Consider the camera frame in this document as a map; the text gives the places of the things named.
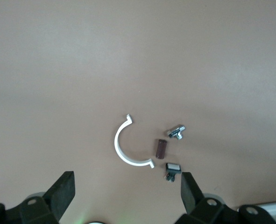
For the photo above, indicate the silver metal tee fitting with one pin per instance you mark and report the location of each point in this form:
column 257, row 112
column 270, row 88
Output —
column 176, row 133

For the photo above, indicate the small black white-topped button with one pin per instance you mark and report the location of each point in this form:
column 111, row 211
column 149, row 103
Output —
column 174, row 168

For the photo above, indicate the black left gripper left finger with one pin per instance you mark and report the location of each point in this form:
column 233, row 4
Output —
column 63, row 191

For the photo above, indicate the brown rectangular block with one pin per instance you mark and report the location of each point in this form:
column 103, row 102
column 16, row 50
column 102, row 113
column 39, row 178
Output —
column 161, row 149

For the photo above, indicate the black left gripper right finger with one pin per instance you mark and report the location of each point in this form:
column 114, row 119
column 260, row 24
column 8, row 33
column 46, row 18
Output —
column 190, row 191

